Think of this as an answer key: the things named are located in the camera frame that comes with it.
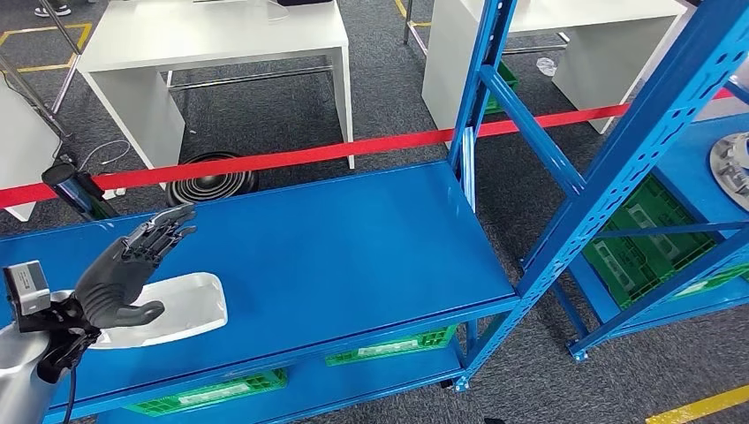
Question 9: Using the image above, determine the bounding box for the white board panel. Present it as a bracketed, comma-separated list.
[0, 76, 63, 223]

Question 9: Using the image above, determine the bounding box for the white floor cable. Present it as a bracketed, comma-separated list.
[79, 140, 131, 170]

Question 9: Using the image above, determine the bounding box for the blue metal shelf rack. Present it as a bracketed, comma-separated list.
[0, 0, 749, 424]
[520, 76, 749, 361]

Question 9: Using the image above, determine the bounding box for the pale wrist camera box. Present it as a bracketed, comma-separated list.
[3, 260, 53, 334]

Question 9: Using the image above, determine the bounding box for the white plastic shell part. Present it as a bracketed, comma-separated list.
[52, 271, 230, 351]

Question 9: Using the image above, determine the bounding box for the red barrier belt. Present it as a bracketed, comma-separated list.
[0, 87, 736, 210]

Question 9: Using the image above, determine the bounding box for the chrome pole frame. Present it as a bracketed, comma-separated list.
[0, 0, 83, 139]

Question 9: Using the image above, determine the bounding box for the black ribbed round base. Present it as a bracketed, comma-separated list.
[165, 152, 260, 207]

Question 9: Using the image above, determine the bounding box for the silver cast metal part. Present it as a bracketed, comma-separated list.
[708, 132, 749, 213]

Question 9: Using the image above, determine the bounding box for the green plastic crate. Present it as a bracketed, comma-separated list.
[482, 61, 520, 115]
[582, 174, 749, 311]
[324, 324, 458, 368]
[125, 368, 289, 418]

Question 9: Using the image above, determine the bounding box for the black barrier post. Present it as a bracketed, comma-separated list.
[42, 163, 121, 223]

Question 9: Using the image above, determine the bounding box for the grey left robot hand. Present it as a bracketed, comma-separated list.
[72, 202, 198, 330]

